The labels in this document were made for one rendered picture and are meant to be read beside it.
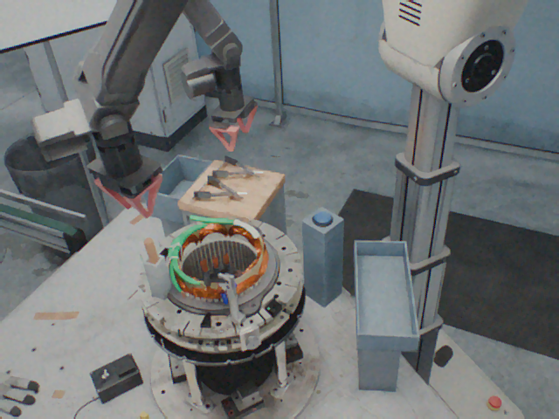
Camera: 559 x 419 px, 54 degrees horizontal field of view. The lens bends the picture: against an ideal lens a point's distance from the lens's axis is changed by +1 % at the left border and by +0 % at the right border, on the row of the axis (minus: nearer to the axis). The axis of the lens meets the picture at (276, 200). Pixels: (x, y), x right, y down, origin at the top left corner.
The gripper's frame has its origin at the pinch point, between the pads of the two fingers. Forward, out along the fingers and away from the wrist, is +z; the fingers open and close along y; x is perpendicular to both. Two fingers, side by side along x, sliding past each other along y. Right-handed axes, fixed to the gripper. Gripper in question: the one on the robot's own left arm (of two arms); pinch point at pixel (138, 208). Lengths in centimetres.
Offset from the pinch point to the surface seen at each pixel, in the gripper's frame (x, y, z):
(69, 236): 17, -68, 59
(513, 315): 122, 51, 138
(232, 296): 1.2, 16.6, 13.7
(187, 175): 38, -32, 34
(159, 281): -1.9, 1.8, 15.9
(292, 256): 20.0, 15.7, 22.3
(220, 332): -2.3, 15.5, 20.6
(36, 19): 48, -94, 7
